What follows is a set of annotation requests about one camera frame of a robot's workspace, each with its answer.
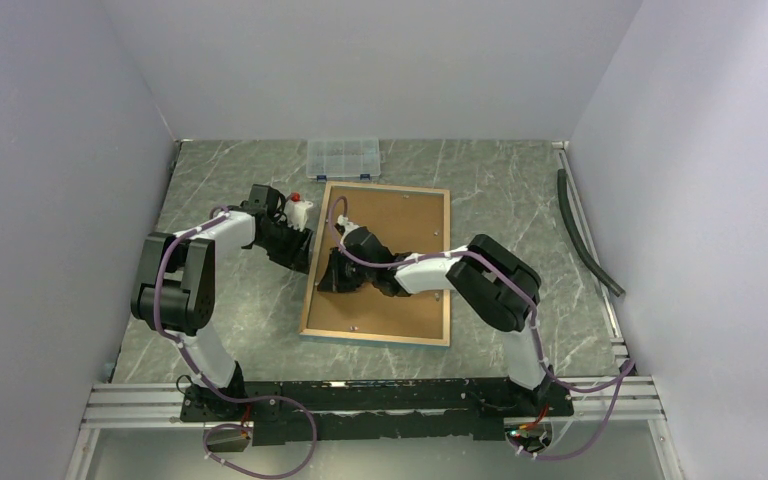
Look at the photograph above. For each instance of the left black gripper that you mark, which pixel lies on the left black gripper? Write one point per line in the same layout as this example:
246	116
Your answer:
297	257

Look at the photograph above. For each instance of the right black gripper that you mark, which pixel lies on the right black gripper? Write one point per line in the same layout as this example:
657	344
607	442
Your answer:
332	280

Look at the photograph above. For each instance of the wooden picture frame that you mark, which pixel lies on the wooden picture frame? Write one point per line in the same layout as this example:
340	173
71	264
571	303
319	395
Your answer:
414	221

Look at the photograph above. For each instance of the brown frame backing board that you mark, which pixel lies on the brown frame backing board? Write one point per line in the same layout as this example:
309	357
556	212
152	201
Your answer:
341	301

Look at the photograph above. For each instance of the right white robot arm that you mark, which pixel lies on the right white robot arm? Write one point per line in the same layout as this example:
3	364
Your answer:
500	288

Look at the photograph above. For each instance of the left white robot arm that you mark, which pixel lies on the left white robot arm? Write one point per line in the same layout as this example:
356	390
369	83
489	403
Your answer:
174	292

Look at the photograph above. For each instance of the clear plastic organizer box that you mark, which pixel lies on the clear plastic organizer box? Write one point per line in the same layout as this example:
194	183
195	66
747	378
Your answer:
343	158

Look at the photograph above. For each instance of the black mounting base bar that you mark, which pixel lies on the black mounting base bar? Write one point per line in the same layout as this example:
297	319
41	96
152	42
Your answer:
291	411

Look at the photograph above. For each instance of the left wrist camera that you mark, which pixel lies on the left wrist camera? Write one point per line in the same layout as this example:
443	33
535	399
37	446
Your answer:
297	211

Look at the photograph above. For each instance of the aluminium rail frame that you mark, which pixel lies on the aluminium rail frame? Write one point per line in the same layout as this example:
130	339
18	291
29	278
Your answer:
158	406

